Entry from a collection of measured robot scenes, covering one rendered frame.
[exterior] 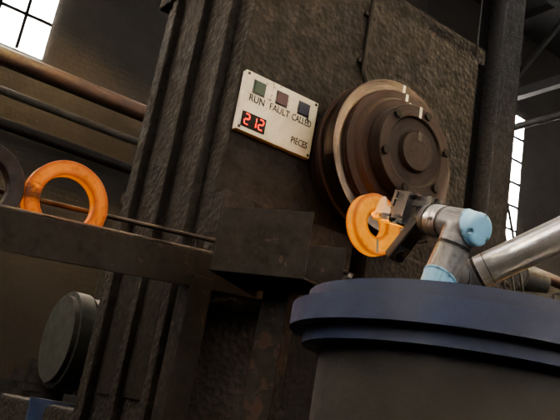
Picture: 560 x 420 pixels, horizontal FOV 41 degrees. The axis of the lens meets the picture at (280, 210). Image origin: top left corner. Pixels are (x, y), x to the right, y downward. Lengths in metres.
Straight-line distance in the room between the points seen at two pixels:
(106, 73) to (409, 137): 6.80
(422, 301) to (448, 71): 2.19
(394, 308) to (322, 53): 1.80
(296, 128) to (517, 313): 1.65
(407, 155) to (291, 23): 0.54
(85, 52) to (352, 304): 8.17
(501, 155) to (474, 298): 6.28
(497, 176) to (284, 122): 4.74
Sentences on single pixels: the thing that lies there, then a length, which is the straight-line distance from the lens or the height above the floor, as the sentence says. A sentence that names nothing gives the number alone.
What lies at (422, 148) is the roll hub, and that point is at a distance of 2.18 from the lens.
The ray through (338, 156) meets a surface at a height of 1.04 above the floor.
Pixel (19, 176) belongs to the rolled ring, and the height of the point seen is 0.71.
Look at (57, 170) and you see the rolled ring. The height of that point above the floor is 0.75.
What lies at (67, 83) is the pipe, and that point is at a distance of 7.70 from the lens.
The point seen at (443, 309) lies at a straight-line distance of 0.58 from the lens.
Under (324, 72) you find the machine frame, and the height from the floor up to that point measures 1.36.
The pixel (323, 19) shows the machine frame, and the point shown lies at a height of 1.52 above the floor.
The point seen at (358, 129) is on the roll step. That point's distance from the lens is 2.11.
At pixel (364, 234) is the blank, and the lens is 1.83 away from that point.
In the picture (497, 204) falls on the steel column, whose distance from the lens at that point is 6.70.
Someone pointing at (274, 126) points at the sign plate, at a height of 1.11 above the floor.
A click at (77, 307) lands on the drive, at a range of 2.96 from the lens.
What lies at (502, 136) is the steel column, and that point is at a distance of 6.93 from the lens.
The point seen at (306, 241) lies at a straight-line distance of 1.47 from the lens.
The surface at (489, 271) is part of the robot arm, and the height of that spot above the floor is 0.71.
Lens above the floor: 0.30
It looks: 16 degrees up
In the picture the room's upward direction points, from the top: 10 degrees clockwise
